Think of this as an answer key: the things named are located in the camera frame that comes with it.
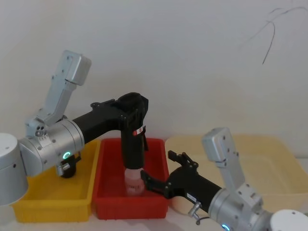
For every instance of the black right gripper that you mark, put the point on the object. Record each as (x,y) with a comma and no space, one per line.
(192,184)

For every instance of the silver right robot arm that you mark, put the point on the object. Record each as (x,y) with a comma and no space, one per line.
(228,149)

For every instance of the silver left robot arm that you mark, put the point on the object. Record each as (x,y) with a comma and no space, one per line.
(60,142)

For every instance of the yellow plastic bin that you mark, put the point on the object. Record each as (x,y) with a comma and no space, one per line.
(55,192)

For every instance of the red plastic bin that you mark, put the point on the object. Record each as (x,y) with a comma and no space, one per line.
(113,199)

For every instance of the cream plastic bin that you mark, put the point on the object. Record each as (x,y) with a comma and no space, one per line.
(264,168)

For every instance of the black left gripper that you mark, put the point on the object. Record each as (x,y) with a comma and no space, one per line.
(101,120)

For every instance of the clear plastic bottle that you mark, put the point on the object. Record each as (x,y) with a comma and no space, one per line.
(133,184)

